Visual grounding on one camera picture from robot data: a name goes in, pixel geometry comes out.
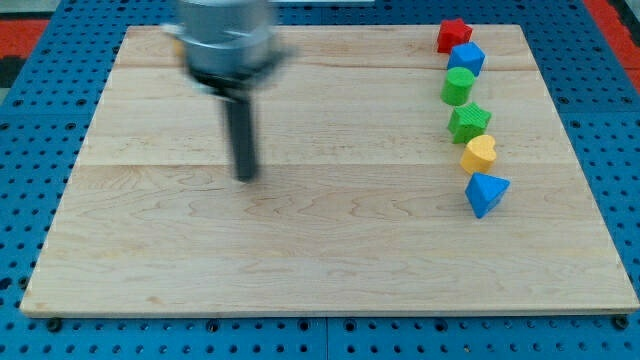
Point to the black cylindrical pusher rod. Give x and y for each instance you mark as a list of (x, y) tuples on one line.
[(238, 111)]

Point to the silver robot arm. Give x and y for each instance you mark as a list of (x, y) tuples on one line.
[(231, 47)]

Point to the yellow block behind arm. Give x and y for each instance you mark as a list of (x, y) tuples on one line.
[(178, 48)]

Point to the blue triangle block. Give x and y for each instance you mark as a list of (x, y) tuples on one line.
[(484, 192)]

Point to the wooden board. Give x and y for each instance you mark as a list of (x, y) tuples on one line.
[(359, 208)]

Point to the green cylinder block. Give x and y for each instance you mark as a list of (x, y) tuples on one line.
[(457, 86)]

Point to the green star block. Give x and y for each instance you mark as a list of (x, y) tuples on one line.
[(467, 122)]

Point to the red star block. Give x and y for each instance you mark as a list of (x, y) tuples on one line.
[(452, 32)]

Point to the blue hexagon block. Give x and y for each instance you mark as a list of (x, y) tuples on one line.
[(468, 55)]

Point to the yellow heart block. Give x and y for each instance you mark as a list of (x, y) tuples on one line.
[(479, 154)]

